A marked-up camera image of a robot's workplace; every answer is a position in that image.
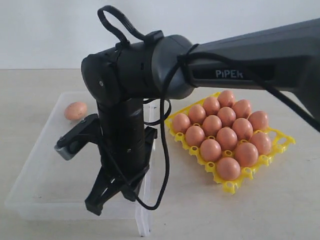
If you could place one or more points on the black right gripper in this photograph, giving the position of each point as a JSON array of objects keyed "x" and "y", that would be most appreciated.
[{"x": 125, "y": 160}]

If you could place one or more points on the brown egg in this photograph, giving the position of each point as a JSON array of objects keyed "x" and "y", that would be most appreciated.
[
  {"x": 259, "y": 120},
  {"x": 246, "y": 154},
  {"x": 228, "y": 168},
  {"x": 197, "y": 114},
  {"x": 181, "y": 123},
  {"x": 262, "y": 142},
  {"x": 75, "y": 111}
]

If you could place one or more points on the brown egg fifth row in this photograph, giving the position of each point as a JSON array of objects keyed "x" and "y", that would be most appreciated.
[
  {"x": 227, "y": 138},
  {"x": 211, "y": 105},
  {"x": 194, "y": 136}
]

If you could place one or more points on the brown egg fourth row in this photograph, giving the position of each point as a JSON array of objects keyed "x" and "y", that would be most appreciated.
[
  {"x": 210, "y": 150},
  {"x": 226, "y": 99}
]

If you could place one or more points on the brown egg second row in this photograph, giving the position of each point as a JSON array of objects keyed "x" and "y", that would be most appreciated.
[
  {"x": 243, "y": 129},
  {"x": 211, "y": 125},
  {"x": 227, "y": 116}
]

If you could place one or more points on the brown egg third row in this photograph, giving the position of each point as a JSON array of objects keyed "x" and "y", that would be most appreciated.
[{"x": 242, "y": 108}]

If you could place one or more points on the clear plastic tray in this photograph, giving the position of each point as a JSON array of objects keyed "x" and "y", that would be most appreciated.
[{"x": 50, "y": 188}]

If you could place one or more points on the yellow plastic egg tray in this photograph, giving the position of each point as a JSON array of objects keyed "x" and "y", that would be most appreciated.
[{"x": 280, "y": 143}]

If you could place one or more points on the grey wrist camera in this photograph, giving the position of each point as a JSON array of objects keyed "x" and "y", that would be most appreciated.
[{"x": 86, "y": 131}]

